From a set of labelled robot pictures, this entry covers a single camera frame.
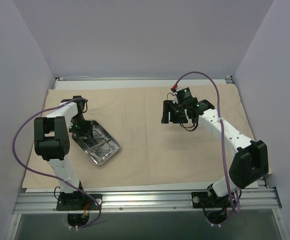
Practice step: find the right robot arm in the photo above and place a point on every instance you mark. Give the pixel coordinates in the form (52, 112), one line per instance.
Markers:
(230, 139)

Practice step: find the front aluminium rail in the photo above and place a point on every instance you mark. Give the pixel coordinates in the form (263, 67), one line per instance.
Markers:
(143, 201)

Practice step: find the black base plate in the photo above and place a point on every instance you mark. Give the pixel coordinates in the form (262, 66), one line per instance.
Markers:
(201, 199)
(75, 202)

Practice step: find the steel surgical scissors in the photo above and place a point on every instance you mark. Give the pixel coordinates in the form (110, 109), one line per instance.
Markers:
(96, 143)

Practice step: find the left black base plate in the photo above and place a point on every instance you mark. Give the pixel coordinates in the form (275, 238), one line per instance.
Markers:
(75, 202)

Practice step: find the right side aluminium rail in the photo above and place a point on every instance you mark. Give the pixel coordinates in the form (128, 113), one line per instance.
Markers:
(262, 182)

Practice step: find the aluminium rail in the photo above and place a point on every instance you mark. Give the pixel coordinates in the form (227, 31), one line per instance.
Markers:
(97, 78)
(143, 201)
(262, 182)

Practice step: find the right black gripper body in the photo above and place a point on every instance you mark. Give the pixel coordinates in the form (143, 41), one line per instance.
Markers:
(166, 111)

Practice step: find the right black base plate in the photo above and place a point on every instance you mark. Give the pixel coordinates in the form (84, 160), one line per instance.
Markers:
(201, 199)

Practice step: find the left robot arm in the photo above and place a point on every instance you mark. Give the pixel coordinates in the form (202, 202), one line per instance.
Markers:
(52, 143)

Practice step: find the steel instrument tray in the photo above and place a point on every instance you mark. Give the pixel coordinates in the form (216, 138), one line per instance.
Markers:
(97, 131)

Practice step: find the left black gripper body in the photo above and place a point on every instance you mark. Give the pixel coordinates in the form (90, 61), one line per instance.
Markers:
(85, 129)

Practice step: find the back aluminium rail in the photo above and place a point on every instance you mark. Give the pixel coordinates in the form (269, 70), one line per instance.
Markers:
(97, 78)

